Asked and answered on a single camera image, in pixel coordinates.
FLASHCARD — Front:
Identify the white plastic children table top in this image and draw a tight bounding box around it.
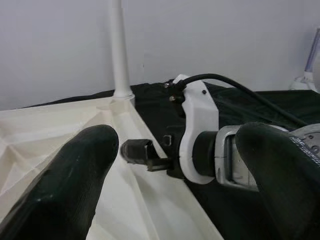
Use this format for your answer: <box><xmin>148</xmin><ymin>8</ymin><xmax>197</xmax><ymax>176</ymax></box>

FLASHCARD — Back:
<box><xmin>0</xmin><ymin>96</ymin><xmax>225</xmax><ymax>240</ymax></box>

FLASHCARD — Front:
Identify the white plastic table leg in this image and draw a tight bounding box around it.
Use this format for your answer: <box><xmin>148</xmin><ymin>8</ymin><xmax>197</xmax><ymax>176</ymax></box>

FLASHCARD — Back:
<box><xmin>109</xmin><ymin>0</ymin><xmax>136</xmax><ymax>101</ymax></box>

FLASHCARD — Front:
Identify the white standing fan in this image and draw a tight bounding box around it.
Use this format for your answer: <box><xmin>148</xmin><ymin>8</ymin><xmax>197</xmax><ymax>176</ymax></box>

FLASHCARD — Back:
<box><xmin>289</xmin><ymin>26</ymin><xmax>320</xmax><ymax>92</ymax></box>

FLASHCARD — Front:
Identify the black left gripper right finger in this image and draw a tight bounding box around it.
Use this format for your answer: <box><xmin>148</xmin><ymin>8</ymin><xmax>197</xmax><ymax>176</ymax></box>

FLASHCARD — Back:
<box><xmin>235</xmin><ymin>121</ymin><xmax>320</xmax><ymax>240</ymax></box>

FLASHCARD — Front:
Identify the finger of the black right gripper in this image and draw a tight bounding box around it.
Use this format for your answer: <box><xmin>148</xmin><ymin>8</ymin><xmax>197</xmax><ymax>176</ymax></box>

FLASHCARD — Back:
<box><xmin>120</xmin><ymin>138</ymin><xmax>174</xmax><ymax>172</ymax></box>

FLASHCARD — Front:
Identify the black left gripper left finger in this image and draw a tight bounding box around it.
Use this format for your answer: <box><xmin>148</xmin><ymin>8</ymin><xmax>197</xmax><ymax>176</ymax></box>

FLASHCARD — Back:
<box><xmin>0</xmin><ymin>124</ymin><xmax>119</xmax><ymax>240</ymax></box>

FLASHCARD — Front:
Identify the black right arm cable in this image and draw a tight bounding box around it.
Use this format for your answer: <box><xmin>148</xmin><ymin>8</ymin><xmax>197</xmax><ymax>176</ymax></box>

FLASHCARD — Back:
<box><xmin>174</xmin><ymin>73</ymin><xmax>310</xmax><ymax>127</ymax></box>

